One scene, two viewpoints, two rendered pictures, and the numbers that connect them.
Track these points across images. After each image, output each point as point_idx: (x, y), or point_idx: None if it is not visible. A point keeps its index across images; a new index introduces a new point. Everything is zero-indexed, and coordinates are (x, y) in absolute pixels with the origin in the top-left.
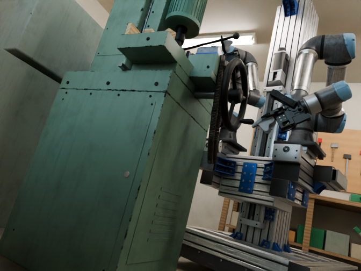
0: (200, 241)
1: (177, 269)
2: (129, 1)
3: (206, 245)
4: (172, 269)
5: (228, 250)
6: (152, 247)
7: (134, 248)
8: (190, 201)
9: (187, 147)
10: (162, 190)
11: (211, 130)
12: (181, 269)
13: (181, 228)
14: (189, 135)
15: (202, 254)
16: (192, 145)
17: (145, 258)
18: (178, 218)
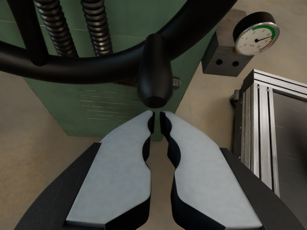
0: (246, 122)
1: (225, 119)
2: None
3: (245, 131)
4: (155, 134)
5: (247, 161)
6: (101, 122)
7: (70, 120)
8: (175, 100)
9: (118, 38)
10: (80, 91)
11: (57, 54)
12: (231, 121)
13: (157, 117)
14: (118, 11)
15: (240, 133)
16: (141, 30)
17: (96, 125)
18: (145, 111)
